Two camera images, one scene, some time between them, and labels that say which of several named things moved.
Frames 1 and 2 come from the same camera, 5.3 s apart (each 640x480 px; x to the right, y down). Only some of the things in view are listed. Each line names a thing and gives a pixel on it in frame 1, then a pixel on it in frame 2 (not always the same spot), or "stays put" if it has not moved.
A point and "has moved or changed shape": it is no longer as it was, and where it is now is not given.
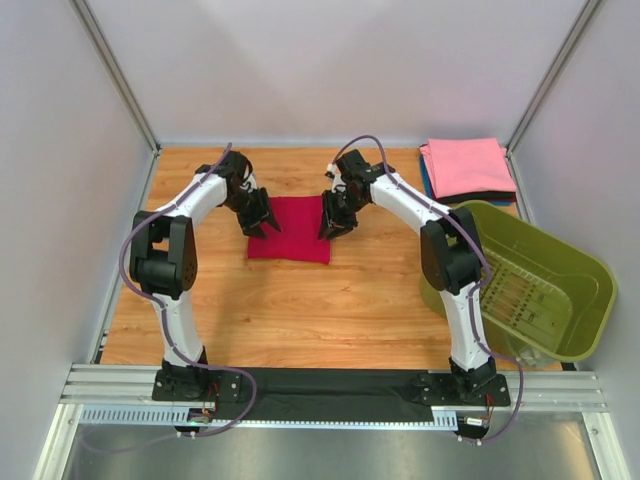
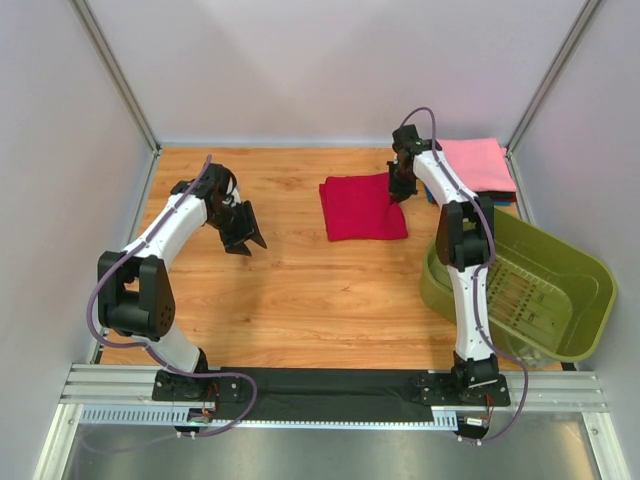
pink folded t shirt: [468, 166] stays put
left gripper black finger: [256, 231] -> [237, 248]
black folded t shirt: [476, 196] stays put
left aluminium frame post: [83, 9] stays put
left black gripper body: [254, 211] -> [236, 223]
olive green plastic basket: [541, 299] stays put
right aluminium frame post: [583, 17] stays put
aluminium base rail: [112, 394] stays put
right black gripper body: [338, 214] -> [400, 176]
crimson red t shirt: [300, 224] has moved or changed shape
